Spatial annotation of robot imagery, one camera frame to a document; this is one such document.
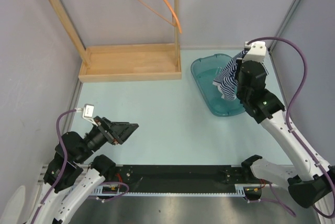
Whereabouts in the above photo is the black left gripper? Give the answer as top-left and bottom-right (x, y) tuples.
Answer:
(76, 115), (139, 162)

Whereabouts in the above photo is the blue white striped tank top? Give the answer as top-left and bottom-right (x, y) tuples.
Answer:
(213, 50), (247, 101)

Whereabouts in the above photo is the orange clothes hanger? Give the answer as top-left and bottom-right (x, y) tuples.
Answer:
(126, 0), (182, 35)

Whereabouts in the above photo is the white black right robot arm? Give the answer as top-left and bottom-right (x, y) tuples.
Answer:
(236, 59), (334, 208)

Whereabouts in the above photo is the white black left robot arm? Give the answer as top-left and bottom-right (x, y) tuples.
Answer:
(27, 116), (139, 223)

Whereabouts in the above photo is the wooden hanger rack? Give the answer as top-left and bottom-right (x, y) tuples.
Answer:
(48, 0), (182, 83)

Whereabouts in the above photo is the teal transparent plastic basin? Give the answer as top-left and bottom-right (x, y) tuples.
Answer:
(191, 53), (245, 117)

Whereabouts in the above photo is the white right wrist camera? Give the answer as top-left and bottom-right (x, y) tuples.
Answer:
(242, 41), (267, 63)

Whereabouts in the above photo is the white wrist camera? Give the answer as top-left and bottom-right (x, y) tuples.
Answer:
(242, 41), (267, 63)
(82, 104), (94, 119)

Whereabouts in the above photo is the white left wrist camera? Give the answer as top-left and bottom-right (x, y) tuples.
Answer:
(82, 104), (94, 119)

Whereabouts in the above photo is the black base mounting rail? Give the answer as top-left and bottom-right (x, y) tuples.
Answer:
(39, 164), (294, 198)

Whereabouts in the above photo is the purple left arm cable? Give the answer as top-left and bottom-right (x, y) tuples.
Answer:
(31, 108), (129, 224)

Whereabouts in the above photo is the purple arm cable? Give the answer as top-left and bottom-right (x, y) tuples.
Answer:
(31, 108), (129, 224)
(247, 37), (335, 218)

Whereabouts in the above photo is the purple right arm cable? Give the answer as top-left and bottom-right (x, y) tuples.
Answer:
(247, 37), (335, 218)

